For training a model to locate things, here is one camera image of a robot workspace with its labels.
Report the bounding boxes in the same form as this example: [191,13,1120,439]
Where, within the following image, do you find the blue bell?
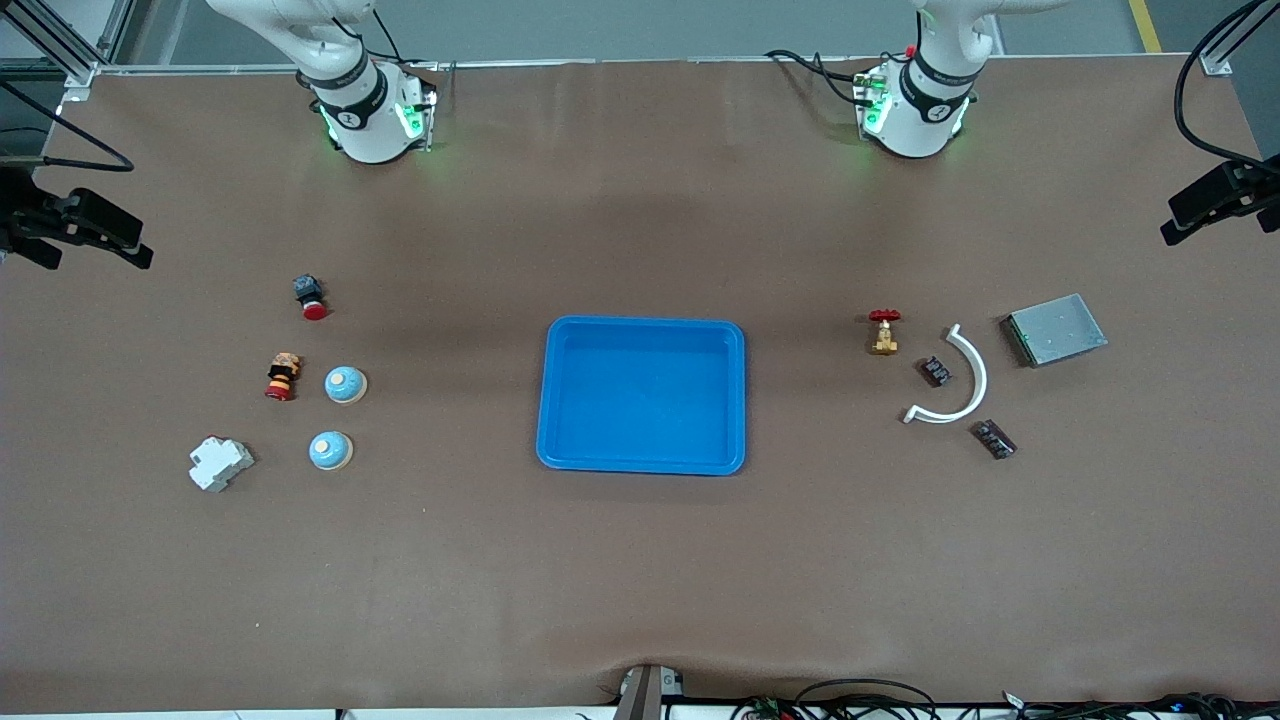
[323,365,369,406]
[308,430,354,472]

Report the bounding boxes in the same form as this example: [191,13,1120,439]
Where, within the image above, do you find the blue plastic tray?
[536,316,748,477]

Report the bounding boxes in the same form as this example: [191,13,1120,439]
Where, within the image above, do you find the silver metal module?
[1001,293,1109,369]

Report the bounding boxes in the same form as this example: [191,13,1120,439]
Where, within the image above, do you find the red emergency stop button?
[292,274,331,322]

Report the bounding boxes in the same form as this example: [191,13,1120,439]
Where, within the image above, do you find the red orange black pushbutton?
[264,352,303,402]

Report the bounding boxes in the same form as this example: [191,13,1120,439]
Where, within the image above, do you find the white circuit breaker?
[188,436,256,493]

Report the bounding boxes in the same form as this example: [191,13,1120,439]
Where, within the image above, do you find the brown table mat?
[0,55,1280,713]

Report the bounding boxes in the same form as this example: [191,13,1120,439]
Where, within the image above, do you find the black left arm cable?
[1173,0,1280,173]

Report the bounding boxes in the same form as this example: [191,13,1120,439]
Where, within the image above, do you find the aluminium frame post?
[1200,0,1280,78]
[0,0,136,101]

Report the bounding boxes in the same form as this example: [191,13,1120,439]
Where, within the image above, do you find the white curved plastic bracket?
[902,323,989,426]

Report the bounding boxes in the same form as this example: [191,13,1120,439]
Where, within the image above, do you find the black right base cables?
[370,8,459,106]

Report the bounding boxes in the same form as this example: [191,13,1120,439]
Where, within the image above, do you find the black base cables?
[370,8,459,106]
[765,48,881,109]

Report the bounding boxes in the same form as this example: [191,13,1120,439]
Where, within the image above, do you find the black left base cables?
[765,48,881,109]

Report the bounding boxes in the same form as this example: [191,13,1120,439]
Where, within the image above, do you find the black table edge cables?
[730,678,1280,720]

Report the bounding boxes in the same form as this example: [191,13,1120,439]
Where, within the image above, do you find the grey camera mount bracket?
[615,663,686,720]

